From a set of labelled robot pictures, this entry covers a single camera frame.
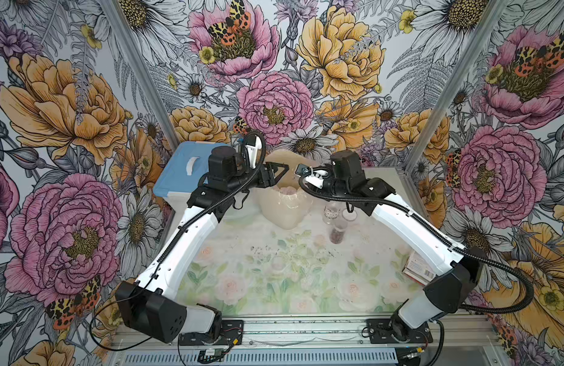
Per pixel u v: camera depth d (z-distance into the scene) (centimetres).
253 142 64
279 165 66
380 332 74
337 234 91
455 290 48
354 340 75
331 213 94
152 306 38
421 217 80
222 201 48
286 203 78
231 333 74
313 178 62
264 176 61
